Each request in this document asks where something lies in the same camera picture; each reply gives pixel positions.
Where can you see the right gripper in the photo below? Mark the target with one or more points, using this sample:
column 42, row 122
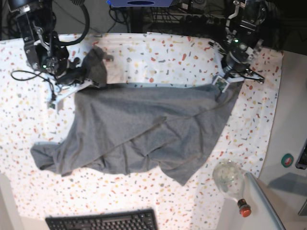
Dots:
column 68, row 73

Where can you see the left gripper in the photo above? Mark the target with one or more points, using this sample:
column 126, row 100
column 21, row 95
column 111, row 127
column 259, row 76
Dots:
column 236, row 61

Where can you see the grey t-shirt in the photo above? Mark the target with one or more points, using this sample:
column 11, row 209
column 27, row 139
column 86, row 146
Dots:
column 119, row 130

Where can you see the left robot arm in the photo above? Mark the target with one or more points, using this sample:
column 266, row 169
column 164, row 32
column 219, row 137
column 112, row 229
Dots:
column 242, row 30

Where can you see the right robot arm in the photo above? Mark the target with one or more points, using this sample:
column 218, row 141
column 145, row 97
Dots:
column 44, row 51

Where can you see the black power strip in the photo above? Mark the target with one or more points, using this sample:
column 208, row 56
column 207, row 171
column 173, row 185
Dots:
column 204, row 19

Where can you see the terrazzo patterned tablecloth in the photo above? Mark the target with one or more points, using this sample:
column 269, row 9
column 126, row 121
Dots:
column 140, row 60

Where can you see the blue box with oval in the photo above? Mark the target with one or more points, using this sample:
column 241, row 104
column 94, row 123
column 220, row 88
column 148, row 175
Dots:
column 141, row 3

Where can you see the green and red tape roll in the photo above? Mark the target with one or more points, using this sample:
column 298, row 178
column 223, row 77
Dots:
column 287, row 160

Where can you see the clear glass bottle red cap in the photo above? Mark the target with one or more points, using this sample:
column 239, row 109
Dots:
column 230, row 181

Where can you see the dark phone on table edge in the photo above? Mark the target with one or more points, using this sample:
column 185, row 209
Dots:
column 302, row 159

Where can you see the black computer keyboard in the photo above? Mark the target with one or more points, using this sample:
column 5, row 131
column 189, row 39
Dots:
column 133, row 220

